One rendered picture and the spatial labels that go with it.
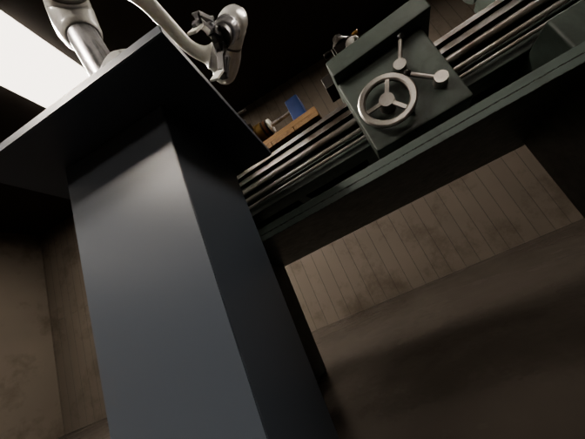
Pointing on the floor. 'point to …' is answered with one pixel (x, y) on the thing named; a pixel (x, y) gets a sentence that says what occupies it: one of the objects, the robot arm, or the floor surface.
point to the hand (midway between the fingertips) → (204, 57)
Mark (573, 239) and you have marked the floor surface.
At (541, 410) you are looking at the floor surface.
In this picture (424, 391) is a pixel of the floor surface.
